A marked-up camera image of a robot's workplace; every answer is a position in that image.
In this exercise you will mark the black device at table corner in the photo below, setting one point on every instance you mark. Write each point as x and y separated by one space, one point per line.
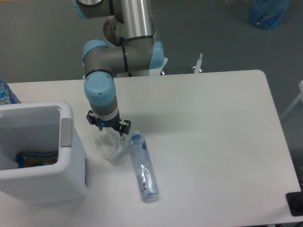
295 203

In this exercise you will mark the white tissue paper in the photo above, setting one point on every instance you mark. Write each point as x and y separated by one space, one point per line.
109 144

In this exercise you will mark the blue labelled bottle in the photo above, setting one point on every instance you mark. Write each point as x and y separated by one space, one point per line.
7 96

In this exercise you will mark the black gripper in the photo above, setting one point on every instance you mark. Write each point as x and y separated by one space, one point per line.
116 124

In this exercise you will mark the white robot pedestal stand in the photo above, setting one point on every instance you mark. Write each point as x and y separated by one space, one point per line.
112 29

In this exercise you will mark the blue plastic bag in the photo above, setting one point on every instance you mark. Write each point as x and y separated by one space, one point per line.
267 14

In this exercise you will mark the white plastic trash can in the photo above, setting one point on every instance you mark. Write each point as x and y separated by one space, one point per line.
41 127

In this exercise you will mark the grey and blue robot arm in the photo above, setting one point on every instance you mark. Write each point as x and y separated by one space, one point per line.
137 50

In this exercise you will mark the clear plastic bottle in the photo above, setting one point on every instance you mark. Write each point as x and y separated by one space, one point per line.
143 168

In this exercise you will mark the blue snack wrapper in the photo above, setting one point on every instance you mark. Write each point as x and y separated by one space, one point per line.
27 159

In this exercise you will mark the white frame at right edge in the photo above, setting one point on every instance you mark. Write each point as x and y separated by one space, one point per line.
294 106

